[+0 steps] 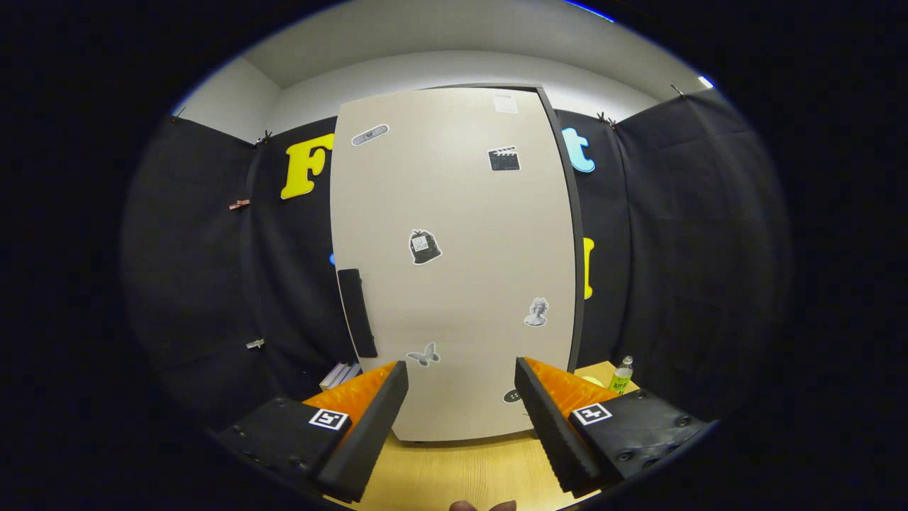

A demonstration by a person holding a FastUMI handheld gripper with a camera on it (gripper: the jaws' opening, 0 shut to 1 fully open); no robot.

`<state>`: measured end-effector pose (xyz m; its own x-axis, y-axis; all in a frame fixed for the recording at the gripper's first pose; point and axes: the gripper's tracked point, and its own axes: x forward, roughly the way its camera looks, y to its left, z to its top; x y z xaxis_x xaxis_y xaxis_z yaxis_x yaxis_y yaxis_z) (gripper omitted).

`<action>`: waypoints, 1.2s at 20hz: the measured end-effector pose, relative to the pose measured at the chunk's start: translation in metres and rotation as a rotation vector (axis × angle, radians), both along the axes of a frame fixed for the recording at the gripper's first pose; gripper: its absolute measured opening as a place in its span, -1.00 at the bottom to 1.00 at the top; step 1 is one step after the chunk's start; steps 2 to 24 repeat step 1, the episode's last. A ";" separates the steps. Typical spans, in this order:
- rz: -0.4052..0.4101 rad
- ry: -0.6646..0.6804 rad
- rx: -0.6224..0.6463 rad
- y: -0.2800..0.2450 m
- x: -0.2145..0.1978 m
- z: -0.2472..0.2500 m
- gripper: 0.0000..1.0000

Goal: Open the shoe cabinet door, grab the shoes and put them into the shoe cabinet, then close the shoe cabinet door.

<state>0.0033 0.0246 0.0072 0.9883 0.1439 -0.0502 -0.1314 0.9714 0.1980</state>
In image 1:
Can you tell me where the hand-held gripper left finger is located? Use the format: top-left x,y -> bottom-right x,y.
213,361 -> 410,503

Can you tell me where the beige shoe cabinet door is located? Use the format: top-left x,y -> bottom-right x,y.
330,87 -> 577,442

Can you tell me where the green drink bottle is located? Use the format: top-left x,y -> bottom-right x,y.
609,356 -> 634,395

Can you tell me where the black backdrop cloth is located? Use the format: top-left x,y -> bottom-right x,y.
121,89 -> 792,427

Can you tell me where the white book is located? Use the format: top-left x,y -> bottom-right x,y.
319,362 -> 352,392

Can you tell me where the black door handle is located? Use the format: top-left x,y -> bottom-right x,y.
337,268 -> 379,358

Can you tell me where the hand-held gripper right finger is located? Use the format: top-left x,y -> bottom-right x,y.
514,356 -> 712,498

